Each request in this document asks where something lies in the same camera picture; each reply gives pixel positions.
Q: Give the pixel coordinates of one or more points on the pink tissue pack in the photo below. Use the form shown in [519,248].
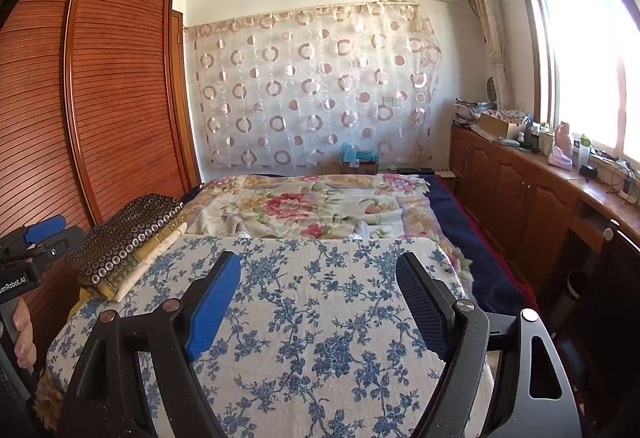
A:
[560,146]

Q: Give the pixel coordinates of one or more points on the small box with blue bag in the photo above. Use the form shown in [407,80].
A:
[357,161]

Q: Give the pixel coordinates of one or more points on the pink floral blanket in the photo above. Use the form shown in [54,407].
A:
[300,208]

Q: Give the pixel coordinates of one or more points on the gold sunflower-patterned cloth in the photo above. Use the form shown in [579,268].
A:
[117,280]

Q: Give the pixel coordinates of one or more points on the white jar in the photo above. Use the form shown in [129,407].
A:
[546,141]

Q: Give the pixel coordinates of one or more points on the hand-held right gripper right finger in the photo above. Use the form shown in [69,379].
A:
[425,305]

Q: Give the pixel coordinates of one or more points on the yellow cloth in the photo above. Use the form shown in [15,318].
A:
[80,303]

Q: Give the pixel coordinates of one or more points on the open cardboard box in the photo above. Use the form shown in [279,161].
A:
[502,126]

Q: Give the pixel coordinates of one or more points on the cream folded cloth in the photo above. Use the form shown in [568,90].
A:
[155,263]

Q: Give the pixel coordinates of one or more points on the person's left hand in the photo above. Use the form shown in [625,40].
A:
[24,333]

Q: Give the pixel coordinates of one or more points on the beige floral window curtain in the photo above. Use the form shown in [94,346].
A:
[492,28]

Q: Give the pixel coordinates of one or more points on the sheer circle-patterned curtain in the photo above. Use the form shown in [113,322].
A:
[310,88]

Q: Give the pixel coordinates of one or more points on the navy blue bed sheet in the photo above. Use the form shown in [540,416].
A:
[475,243]

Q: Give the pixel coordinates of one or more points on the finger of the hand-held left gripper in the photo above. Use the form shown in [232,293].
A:
[45,228]

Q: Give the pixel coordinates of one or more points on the long wooden cabinet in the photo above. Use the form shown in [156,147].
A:
[510,188]

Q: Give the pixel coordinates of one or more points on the green-capped bottle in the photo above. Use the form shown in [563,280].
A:
[585,151]

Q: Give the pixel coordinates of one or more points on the wooden framed window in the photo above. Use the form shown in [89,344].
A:
[585,58]

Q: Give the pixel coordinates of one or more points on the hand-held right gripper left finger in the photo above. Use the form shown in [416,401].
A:
[215,303]

